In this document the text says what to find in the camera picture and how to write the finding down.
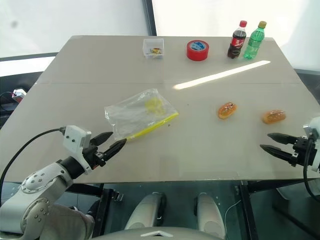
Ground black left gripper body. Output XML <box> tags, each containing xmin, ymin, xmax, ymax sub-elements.
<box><xmin>83</xmin><ymin>143</ymin><xmax>107</xmax><ymax>170</ymax></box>

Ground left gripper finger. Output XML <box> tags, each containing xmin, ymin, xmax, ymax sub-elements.
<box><xmin>101</xmin><ymin>138</ymin><xmax>128</xmax><ymax>162</ymax></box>
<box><xmin>89</xmin><ymin>131</ymin><xmax>114</xmax><ymax>146</ymax></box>

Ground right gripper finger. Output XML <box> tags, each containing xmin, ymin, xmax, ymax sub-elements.
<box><xmin>259</xmin><ymin>143</ymin><xmax>294</xmax><ymax>163</ymax></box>
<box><xmin>267</xmin><ymin>132</ymin><xmax>300</xmax><ymax>146</ymax></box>

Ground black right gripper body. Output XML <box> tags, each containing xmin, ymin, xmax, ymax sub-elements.
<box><xmin>289</xmin><ymin>135</ymin><xmax>317</xmax><ymax>168</ymax></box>

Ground clear zip bag yellow seal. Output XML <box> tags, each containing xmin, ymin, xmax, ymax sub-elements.
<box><xmin>103</xmin><ymin>87</ymin><xmax>180</xmax><ymax>142</ymax></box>

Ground orange glazed bread roll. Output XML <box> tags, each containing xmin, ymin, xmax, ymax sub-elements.
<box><xmin>217</xmin><ymin>101</ymin><xmax>238</xmax><ymax>120</ymax></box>
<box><xmin>261</xmin><ymin>109</ymin><xmax>287</xmax><ymax>125</ymax></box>

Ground silver robot left leg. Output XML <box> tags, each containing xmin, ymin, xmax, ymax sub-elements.
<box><xmin>124</xmin><ymin>191</ymin><xmax>168</xmax><ymax>231</ymax></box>

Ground silver robot leg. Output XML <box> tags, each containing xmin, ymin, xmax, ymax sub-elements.
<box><xmin>124</xmin><ymin>191</ymin><xmax>168</xmax><ymax>231</ymax></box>
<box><xmin>194</xmin><ymin>191</ymin><xmax>227</xmax><ymax>239</ymax></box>

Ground grey fabric cover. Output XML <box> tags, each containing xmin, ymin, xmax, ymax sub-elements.
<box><xmin>46</xmin><ymin>203</ymin><xmax>96</xmax><ymax>240</ymax></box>

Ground silver robot right leg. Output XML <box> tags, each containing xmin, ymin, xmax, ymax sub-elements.
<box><xmin>194</xmin><ymin>191</ymin><xmax>227</xmax><ymax>239</ymax></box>

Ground red and white device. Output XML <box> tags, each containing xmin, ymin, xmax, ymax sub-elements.
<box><xmin>11</xmin><ymin>88</ymin><xmax>28</xmax><ymax>104</ymax></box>

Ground grey robot torso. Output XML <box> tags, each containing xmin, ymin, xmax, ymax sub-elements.
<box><xmin>91</xmin><ymin>225</ymin><xmax>226</xmax><ymax>240</ymax></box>

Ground green soda bottle yellow cap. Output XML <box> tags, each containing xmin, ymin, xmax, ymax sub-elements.
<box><xmin>243</xmin><ymin>20</ymin><xmax>268</xmax><ymax>60</ymax></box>

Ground clear plastic box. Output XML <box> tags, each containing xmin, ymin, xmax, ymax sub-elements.
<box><xmin>142</xmin><ymin>37</ymin><xmax>165</xmax><ymax>61</ymax></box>

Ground cola bottle red cap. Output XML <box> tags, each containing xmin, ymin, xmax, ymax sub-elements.
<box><xmin>226</xmin><ymin>20</ymin><xmax>248</xmax><ymax>60</ymax></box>

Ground red tape roll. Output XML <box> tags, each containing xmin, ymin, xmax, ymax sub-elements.
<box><xmin>185</xmin><ymin>39</ymin><xmax>211</xmax><ymax>62</ymax></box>

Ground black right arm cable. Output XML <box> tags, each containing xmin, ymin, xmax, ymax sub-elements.
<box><xmin>302</xmin><ymin>137</ymin><xmax>320</xmax><ymax>199</ymax></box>

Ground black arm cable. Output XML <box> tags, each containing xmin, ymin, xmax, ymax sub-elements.
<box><xmin>302</xmin><ymin>137</ymin><xmax>320</xmax><ymax>199</ymax></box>
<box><xmin>0</xmin><ymin>127</ymin><xmax>67</xmax><ymax>201</ymax></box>

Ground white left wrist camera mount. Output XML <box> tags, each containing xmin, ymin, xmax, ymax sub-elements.
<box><xmin>62</xmin><ymin>125</ymin><xmax>93</xmax><ymax>175</ymax></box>

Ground black table frame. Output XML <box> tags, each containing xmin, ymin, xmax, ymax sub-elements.
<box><xmin>62</xmin><ymin>178</ymin><xmax>320</xmax><ymax>240</ymax></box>

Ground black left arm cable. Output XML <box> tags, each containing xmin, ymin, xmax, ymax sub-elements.
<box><xmin>0</xmin><ymin>127</ymin><xmax>67</xmax><ymax>201</ymax></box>

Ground thin white cable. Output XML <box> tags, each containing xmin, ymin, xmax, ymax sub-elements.
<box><xmin>224</xmin><ymin>199</ymin><xmax>243</xmax><ymax>226</ymax></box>

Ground dark window frame post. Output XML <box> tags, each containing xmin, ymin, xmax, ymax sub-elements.
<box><xmin>142</xmin><ymin>0</ymin><xmax>158</xmax><ymax>37</ymax></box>

